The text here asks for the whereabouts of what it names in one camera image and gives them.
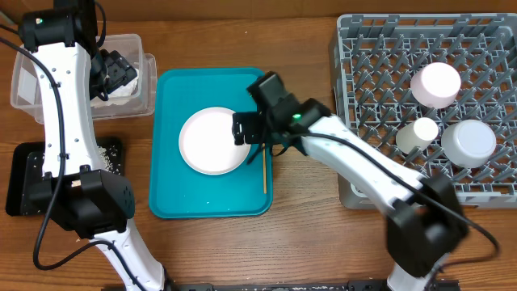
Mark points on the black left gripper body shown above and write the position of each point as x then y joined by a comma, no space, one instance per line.
100,76

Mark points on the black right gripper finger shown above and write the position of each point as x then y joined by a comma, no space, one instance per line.
248,123
249,139

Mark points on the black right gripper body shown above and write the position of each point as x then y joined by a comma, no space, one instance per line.
245,128

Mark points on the white napkin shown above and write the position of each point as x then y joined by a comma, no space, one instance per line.
118,97

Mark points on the large white plate with crumbs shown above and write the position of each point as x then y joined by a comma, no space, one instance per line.
206,142

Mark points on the white cup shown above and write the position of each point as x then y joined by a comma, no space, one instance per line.
420,133

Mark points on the small white bowl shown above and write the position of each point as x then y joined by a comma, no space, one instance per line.
436,85

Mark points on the grey saucer bowl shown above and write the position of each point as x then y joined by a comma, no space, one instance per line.
469,143

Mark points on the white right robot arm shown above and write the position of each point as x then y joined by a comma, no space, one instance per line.
424,220

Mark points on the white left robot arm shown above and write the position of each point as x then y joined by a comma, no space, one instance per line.
75,189

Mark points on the grey dishwasher rack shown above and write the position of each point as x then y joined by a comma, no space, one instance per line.
372,60

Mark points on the wooden chopstick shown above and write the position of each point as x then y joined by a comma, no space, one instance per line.
264,158

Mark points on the clear plastic bin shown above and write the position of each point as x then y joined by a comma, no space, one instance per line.
25,89

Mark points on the teal plastic tray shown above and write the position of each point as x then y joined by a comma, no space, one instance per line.
176,191

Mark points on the black tray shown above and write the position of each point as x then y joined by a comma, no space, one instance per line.
26,167

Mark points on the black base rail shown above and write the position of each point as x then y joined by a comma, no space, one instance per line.
353,285

